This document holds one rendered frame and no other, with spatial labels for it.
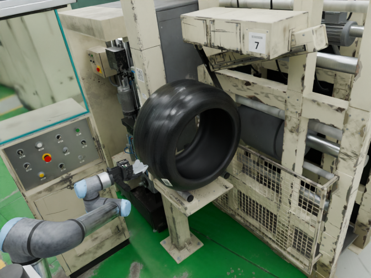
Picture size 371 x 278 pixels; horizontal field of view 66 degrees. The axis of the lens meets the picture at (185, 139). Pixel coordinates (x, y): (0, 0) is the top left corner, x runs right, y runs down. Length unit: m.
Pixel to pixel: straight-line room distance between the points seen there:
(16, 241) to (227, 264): 1.70
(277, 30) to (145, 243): 2.02
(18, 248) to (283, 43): 1.23
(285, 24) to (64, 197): 1.68
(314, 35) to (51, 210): 1.83
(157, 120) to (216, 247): 1.46
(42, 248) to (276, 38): 1.13
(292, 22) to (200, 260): 1.84
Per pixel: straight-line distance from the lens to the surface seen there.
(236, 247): 2.54
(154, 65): 1.63
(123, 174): 1.40
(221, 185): 1.84
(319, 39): 1.35
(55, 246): 1.05
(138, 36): 1.57
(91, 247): 2.50
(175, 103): 1.36
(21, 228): 1.10
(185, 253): 2.51
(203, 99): 1.40
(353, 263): 2.61
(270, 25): 1.24
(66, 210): 2.20
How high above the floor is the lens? 2.02
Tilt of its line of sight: 31 degrees down
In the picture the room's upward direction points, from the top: 8 degrees counter-clockwise
